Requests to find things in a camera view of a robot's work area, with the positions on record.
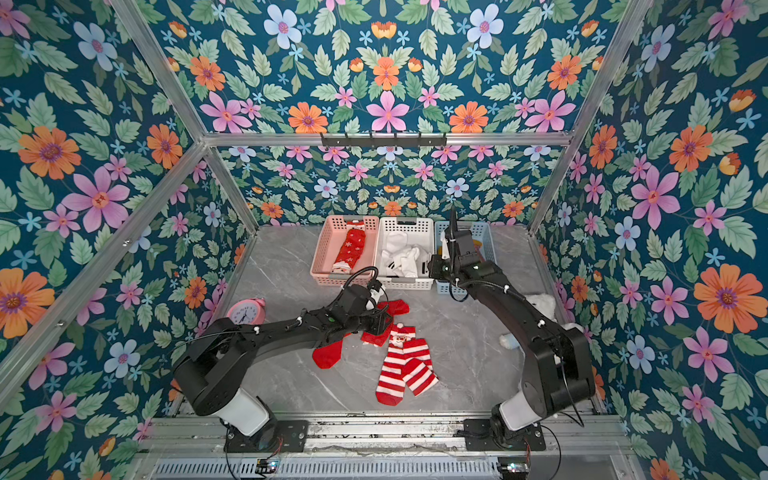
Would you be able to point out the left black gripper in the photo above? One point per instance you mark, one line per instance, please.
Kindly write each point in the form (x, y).
(378, 325)

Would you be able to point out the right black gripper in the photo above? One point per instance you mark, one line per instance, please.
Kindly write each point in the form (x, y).
(454, 238)

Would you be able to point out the red santa sock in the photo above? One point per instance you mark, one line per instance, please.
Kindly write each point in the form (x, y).
(351, 248)

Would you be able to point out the red white striped sock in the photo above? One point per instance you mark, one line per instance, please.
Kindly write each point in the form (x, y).
(390, 388)
(418, 370)

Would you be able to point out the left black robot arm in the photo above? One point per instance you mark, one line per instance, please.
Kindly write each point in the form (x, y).
(211, 371)

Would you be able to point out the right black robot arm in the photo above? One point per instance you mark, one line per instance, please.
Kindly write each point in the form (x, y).
(557, 369)

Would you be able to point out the blue plastic basket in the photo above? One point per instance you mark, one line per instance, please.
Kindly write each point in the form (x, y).
(481, 235)

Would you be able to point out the white plastic basket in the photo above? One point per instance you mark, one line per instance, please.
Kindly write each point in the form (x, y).
(404, 224)

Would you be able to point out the pink plastic basket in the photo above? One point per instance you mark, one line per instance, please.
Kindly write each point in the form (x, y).
(329, 242)

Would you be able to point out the red plain sock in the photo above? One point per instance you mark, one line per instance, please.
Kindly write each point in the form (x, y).
(328, 356)
(392, 309)

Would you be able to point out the pink alarm clock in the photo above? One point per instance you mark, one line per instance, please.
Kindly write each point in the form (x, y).
(248, 312)

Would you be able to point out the white teddy bear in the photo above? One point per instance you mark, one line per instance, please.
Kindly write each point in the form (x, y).
(542, 308)

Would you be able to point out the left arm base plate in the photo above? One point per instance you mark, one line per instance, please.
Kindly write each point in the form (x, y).
(278, 436)

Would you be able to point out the black hook rail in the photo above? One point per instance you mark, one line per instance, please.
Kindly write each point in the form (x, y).
(371, 140)

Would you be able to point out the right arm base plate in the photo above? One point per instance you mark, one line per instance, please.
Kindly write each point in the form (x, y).
(491, 434)

